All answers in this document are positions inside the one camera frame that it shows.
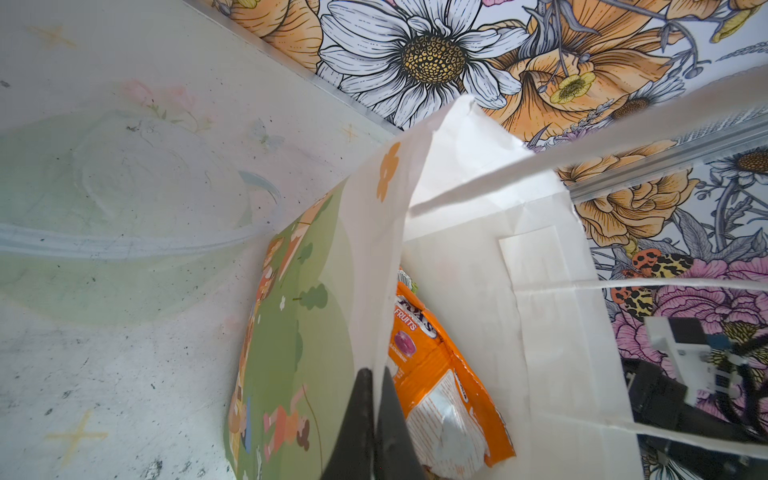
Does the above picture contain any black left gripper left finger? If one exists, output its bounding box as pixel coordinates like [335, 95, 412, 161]
[320, 368, 374, 480]

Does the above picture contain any white paper bag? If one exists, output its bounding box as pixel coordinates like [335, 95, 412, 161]
[225, 67, 767, 479]

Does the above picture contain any black corrugated right cable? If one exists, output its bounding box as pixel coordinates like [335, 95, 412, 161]
[713, 332, 768, 433]

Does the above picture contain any orange snack packet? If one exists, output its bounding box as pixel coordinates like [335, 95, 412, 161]
[388, 282, 516, 479]

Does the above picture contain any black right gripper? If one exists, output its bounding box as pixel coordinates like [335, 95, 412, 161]
[622, 357, 767, 456]

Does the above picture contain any aluminium right corner post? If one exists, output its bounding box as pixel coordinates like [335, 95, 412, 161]
[568, 115, 767, 203]

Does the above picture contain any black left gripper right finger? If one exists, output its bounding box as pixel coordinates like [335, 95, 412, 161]
[374, 368, 426, 480]

